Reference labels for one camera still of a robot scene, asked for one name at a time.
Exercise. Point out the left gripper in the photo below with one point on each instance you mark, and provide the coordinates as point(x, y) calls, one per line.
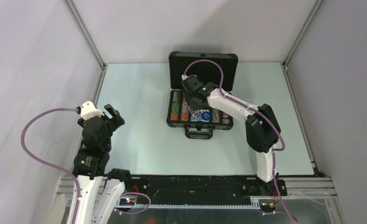
point(118, 120)

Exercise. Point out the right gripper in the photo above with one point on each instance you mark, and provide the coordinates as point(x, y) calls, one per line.
point(191, 107)

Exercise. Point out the blue round button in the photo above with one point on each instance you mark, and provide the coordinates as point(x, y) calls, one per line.
point(206, 116)

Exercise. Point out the black poker set case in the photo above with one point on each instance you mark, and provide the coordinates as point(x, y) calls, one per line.
point(208, 67)

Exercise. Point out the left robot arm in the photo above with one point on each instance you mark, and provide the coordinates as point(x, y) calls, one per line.
point(90, 163)

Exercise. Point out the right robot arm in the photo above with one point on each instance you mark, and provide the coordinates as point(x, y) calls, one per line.
point(263, 133)

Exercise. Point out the blue playing card box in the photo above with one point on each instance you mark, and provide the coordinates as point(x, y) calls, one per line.
point(199, 118)

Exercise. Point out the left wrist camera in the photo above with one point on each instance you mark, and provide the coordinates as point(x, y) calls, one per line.
point(87, 110)

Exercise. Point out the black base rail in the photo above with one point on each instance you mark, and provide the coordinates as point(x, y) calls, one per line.
point(207, 190)

